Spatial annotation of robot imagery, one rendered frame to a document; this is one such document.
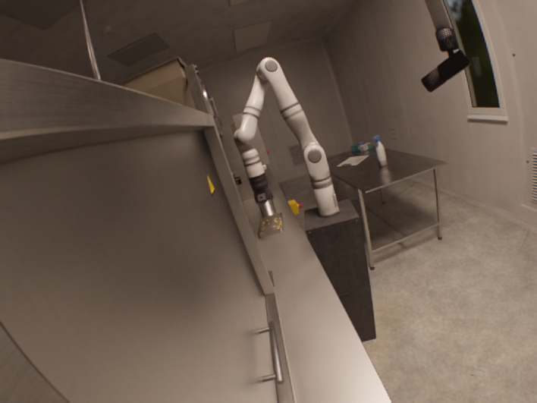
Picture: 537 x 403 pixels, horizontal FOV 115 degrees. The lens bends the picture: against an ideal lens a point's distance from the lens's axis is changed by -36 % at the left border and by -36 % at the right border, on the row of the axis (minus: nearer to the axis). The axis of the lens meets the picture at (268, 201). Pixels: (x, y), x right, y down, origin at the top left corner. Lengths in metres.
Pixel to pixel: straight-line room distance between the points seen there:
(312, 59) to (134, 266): 5.57
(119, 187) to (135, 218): 0.03
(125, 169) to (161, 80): 0.54
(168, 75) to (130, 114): 0.55
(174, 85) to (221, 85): 4.69
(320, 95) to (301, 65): 0.72
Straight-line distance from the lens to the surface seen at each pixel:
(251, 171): 1.09
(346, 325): 0.66
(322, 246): 1.19
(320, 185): 1.16
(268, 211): 1.41
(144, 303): 0.19
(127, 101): 0.19
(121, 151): 0.22
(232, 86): 5.39
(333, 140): 5.62
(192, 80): 0.76
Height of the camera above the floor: 1.28
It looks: 17 degrees down
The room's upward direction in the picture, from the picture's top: 18 degrees counter-clockwise
